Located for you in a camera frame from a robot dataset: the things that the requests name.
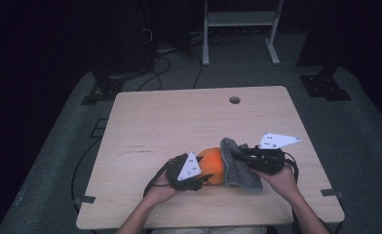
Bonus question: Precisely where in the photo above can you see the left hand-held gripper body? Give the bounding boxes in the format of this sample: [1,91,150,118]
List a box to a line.
[165,151,203,192]

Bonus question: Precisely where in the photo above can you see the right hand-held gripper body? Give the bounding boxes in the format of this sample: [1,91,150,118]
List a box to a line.
[248,132,302,175]

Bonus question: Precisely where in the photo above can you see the orange plush toy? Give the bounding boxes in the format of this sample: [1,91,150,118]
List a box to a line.
[197,146,226,186]

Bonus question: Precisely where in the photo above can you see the grey felt cloth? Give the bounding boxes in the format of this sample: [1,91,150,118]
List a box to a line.
[219,136,264,195]

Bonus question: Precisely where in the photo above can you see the person's right hand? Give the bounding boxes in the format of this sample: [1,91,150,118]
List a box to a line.
[253,164,299,202]

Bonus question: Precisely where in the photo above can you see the person's left hand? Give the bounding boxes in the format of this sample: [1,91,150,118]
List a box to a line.
[144,172,182,206]

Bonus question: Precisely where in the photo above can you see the black stand base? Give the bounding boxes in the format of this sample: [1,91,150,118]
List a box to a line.
[80,77,126,106]
[299,64,353,101]

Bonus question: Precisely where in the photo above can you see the white metal stand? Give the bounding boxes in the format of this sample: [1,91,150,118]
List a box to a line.
[202,0,285,67]

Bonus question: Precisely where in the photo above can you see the dark cabinet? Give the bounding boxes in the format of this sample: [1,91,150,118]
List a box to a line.
[91,0,154,81]

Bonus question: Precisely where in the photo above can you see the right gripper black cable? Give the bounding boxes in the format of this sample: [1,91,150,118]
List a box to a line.
[283,151,300,183]

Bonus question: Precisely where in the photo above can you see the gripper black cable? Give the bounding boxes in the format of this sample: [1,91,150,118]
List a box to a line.
[283,151,300,183]
[142,157,174,198]

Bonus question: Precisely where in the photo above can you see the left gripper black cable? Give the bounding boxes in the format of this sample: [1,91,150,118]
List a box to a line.
[142,157,174,198]

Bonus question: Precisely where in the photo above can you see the grey table edge bracket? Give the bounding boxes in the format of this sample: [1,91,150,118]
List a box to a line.
[73,194,96,207]
[320,188,345,199]

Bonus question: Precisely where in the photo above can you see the thin black floor cable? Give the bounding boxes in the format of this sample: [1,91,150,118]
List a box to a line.
[192,50,204,90]

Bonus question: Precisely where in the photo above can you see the looped black floor cable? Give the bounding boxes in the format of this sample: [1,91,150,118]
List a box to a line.
[136,55,172,93]

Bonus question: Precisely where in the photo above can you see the long black floor cable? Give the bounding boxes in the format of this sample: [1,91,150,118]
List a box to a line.
[70,137,102,214]

